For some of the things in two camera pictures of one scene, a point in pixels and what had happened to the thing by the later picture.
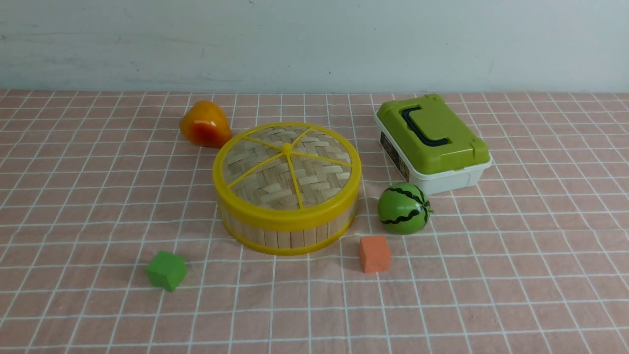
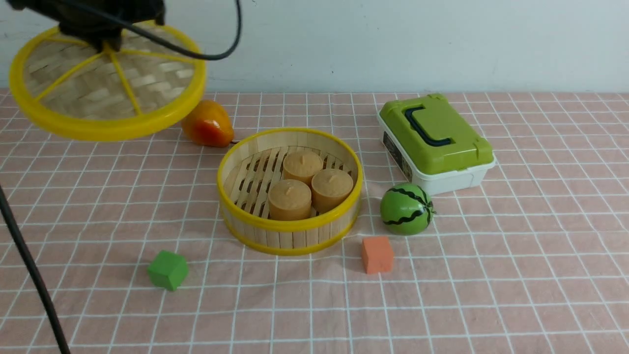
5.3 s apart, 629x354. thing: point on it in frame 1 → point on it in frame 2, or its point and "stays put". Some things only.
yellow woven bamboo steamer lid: [288, 176] → [142, 90]
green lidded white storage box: [432, 145] stays put
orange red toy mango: [205, 123] stays put
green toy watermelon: [404, 209] stays put
